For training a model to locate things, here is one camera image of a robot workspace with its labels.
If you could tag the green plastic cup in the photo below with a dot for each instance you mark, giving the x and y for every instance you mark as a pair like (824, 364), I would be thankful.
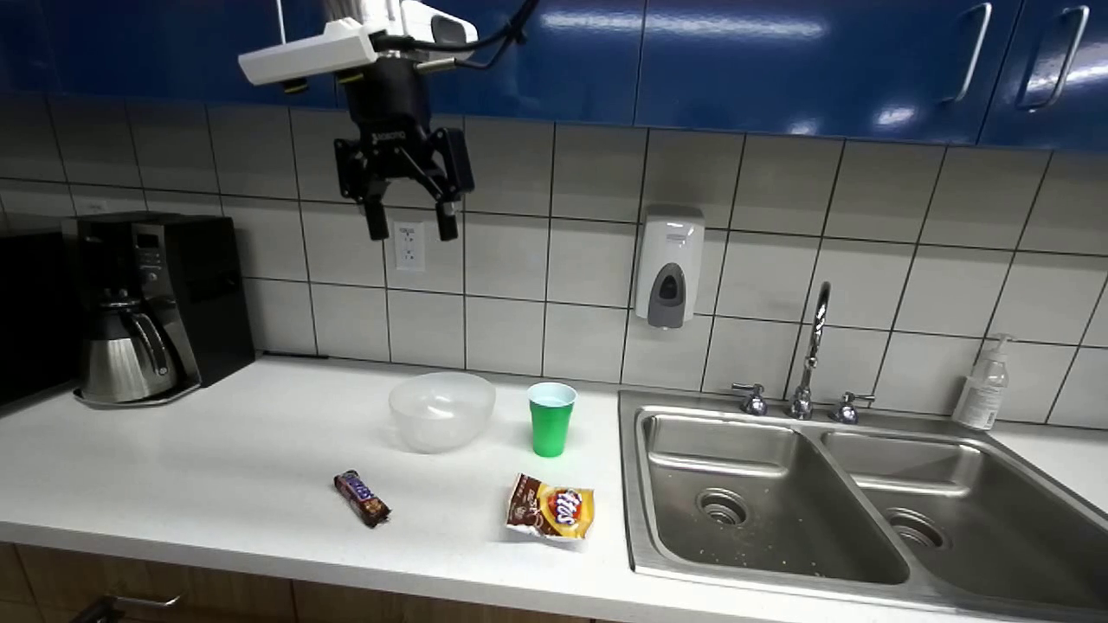
(553, 421)

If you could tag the dark candy bar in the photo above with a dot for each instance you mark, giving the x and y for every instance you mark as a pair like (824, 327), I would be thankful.
(361, 496)

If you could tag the white wall soap dispenser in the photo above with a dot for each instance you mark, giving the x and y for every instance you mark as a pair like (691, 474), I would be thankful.
(670, 267)

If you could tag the black microwave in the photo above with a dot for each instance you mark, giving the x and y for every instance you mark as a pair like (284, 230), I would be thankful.
(37, 318)

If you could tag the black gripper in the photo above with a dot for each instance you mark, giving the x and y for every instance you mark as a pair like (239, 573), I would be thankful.
(384, 104)

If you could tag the stainless steel double sink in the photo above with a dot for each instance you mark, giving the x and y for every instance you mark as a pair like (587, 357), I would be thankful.
(853, 506)

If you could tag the steel coffee carafe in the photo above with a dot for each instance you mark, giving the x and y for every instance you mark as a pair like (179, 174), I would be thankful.
(126, 363)

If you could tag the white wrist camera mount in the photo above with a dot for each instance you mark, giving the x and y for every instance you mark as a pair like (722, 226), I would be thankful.
(304, 58)

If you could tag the white wall outlet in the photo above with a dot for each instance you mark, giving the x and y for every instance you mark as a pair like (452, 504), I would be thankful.
(407, 246)

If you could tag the chrome faucet knob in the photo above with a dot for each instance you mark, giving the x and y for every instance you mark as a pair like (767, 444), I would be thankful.
(752, 400)
(853, 406)

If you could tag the clear soap pump bottle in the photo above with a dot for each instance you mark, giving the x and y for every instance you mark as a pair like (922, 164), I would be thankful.
(981, 388)

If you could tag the red yellow snack packet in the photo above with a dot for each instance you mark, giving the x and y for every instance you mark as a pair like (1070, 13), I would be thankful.
(553, 511)

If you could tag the chrome sink faucet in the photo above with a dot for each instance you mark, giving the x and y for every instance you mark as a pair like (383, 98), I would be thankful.
(812, 347)

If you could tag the black steel coffee maker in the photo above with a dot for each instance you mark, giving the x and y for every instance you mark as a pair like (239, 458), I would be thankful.
(190, 290)

